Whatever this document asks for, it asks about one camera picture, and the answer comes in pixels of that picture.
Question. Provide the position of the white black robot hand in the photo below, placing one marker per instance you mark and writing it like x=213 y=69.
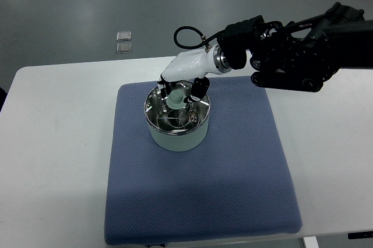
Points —
x=193 y=65

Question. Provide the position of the white table leg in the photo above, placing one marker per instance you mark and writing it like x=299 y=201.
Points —
x=310 y=242

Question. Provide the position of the mint green pot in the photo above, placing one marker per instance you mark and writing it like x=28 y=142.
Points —
x=179 y=143

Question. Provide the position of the upper metal floor plate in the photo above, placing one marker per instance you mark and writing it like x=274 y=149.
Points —
x=124 y=36

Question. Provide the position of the black table control panel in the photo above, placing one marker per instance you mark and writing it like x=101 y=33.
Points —
x=360 y=235

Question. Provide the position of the wire steaming rack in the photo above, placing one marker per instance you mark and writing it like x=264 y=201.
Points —
x=177 y=119

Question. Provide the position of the blue fabric mat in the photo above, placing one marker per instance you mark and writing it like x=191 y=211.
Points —
x=235 y=183

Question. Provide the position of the glass lid green knob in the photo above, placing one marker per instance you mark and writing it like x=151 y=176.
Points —
x=154 y=102

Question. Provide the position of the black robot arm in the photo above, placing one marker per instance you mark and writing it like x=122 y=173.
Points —
x=299 y=56

